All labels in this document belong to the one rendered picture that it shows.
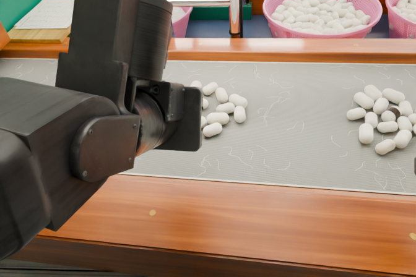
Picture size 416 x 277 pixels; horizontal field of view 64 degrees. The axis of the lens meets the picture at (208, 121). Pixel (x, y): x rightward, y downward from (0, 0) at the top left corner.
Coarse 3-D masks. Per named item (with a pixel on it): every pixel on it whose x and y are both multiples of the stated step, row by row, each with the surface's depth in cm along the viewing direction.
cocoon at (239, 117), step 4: (236, 108) 57; (240, 108) 57; (236, 112) 56; (240, 112) 56; (244, 112) 56; (236, 116) 56; (240, 116) 55; (244, 116) 56; (236, 120) 56; (240, 120) 56; (244, 120) 56
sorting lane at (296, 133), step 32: (0, 64) 76; (32, 64) 75; (192, 64) 70; (224, 64) 69; (256, 64) 68; (288, 64) 67; (320, 64) 66; (352, 64) 66; (384, 64) 64; (256, 96) 61; (288, 96) 60; (320, 96) 60; (352, 96) 59; (224, 128) 56; (256, 128) 56; (288, 128) 55; (320, 128) 54; (352, 128) 54; (160, 160) 52; (192, 160) 52; (224, 160) 51; (256, 160) 51; (288, 160) 50; (320, 160) 50; (352, 160) 49; (384, 160) 49; (384, 192) 45
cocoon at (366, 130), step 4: (364, 124) 52; (368, 124) 51; (360, 128) 52; (364, 128) 51; (368, 128) 51; (372, 128) 51; (360, 132) 51; (364, 132) 50; (368, 132) 50; (372, 132) 51; (360, 136) 51; (364, 136) 50; (368, 136) 50; (372, 136) 50; (360, 140) 51; (364, 140) 50; (368, 140) 50; (372, 140) 50
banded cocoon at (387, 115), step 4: (400, 108) 54; (384, 112) 53; (388, 112) 53; (400, 112) 53; (384, 116) 53; (388, 116) 53; (392, 116) 52; (400, 116) 54; (384, 120) 53; (388, 120) 53; (392, 120) 53
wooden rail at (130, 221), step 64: (128, 192) 46; (192, 192) 45; (256, 192) 44; (320, 192) 44; (64, 256) 46; (128, 256) 42; (192, 256) 40; (256, 256) 38; (320, 256) 38; (384, 256) 37
